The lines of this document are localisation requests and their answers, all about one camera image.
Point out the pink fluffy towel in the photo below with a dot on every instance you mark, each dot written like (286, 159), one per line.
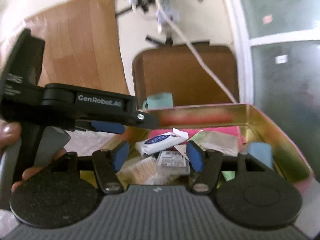
(231, 130)

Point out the teal mug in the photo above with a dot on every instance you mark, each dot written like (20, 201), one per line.
(160, 100)

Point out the grey floral tablecloth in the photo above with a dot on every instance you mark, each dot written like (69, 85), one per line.
(83, 143)

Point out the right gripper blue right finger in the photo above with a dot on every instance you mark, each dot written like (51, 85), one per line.
(197, 156)

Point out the crumpled clear wrapper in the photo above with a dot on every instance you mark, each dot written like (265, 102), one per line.
(212, 140)

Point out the green cloth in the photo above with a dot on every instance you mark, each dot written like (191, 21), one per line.
(228, 175)

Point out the person's left hand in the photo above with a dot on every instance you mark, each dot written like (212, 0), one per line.
(10, 133)

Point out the white window frame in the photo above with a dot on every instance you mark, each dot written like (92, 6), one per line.
(262, 22)

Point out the brown chair back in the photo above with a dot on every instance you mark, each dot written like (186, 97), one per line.
(175, 70)

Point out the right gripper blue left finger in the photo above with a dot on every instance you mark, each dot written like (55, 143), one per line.
(119, 155)

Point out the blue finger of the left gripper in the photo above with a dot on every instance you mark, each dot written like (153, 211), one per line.
(108, 127)
(140, 120)

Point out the light blue small item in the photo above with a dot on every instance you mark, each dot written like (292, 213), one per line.
(262, 152)

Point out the white wall plug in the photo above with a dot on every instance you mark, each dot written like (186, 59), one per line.
(165, 11)

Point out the pink macaron tin box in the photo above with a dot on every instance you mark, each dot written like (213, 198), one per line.
(254, 125)

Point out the cotton swabs pack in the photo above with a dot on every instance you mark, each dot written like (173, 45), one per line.
(137, 171)

